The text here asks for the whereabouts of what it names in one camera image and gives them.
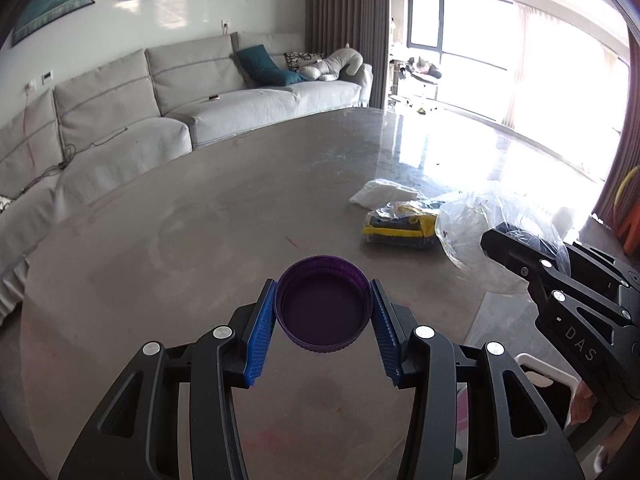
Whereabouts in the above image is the purple bottle cap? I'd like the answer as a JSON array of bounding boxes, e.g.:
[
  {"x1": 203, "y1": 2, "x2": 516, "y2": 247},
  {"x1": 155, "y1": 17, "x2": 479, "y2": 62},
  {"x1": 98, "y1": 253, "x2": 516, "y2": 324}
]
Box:
[{"x1": 273, "y1": 255, "x2": 372, "y2": 353}]

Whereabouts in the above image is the yellow blue item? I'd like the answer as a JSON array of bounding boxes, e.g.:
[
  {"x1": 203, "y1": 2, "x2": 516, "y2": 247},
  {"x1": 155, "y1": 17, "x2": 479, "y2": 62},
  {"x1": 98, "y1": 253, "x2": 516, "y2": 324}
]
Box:
[{"x1": 361, "y1": 200, "x2": 442, "y2": 248}]

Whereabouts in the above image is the clear plastic bag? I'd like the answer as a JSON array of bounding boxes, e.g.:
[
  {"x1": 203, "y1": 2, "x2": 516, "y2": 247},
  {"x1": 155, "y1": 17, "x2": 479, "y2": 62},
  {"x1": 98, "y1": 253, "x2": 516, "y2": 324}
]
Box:
[{"x1": 435, "y1": 190, "x2": 570, "y2": 278}]

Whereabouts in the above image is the white knitted cloth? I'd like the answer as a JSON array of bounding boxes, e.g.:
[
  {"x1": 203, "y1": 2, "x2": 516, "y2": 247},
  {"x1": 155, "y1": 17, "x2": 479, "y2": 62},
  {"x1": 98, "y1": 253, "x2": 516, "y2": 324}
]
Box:
[{"x1": 349, "y1": 179, "x2": 425, "y2": 210}]

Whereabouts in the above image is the white trash bin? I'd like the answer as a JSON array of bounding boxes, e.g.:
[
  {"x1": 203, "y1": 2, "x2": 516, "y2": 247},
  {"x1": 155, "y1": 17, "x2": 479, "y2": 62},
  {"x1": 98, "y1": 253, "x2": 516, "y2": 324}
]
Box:
[{"x1": 515, "y1": 353, "x2": 579, "y2": 428}]

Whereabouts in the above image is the person's right hand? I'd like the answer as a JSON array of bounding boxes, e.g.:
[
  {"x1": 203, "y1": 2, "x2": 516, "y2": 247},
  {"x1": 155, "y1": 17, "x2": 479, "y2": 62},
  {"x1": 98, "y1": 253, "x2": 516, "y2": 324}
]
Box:
[{"x1": 570, "y1": 382, "x2": 597, "y2": 425}]

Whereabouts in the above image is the colourful hula hoop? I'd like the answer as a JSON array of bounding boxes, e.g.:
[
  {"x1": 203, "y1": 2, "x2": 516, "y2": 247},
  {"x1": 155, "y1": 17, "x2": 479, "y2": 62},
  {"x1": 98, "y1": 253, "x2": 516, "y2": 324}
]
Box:
[{"x1": 613, "y1": 165, "x2": 640, "y2": 222}]

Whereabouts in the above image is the teal cushion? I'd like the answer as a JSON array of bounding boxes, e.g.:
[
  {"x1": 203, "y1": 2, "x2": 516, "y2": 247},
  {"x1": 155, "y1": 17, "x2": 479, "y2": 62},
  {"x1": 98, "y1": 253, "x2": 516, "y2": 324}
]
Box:
[{"x1": 235, "y1": 44, "x2": 307, "y2": 87}]

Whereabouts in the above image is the white plush toy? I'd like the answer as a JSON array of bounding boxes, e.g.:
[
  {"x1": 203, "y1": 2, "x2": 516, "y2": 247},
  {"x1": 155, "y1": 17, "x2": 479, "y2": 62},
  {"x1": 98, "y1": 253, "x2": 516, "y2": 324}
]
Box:
[{"x1": 298, "y1": 47, "x2": 363, "y2": 81}]

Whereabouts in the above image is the grey fabric sofa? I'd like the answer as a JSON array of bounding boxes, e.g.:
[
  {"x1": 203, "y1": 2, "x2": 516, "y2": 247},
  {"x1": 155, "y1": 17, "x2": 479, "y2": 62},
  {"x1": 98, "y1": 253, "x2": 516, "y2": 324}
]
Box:
[{"x1": 1, "y1": 32, "x2": 373, "y2": 315}]

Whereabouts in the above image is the patterned cushion near plush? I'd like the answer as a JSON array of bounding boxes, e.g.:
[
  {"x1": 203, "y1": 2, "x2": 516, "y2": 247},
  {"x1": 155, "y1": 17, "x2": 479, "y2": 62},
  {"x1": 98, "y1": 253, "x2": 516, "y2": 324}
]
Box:
[{"x1": 284, "y1": 51, "x2": 324, "y2": 72}]

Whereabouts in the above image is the grey curtain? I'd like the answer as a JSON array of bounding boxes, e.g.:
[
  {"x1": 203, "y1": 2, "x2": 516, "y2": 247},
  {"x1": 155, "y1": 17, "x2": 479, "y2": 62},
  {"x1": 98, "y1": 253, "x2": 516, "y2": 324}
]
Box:
[{"x1": 305, "y1": 0, "x2": 390, "y2": 108}]

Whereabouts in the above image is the black charging cable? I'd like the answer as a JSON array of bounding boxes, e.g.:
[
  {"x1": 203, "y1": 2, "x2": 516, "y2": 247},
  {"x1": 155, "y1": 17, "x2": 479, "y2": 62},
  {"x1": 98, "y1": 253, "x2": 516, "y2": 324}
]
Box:
[{"x1": 19, "y1": 84, "x2": 129, "y2": 196}]

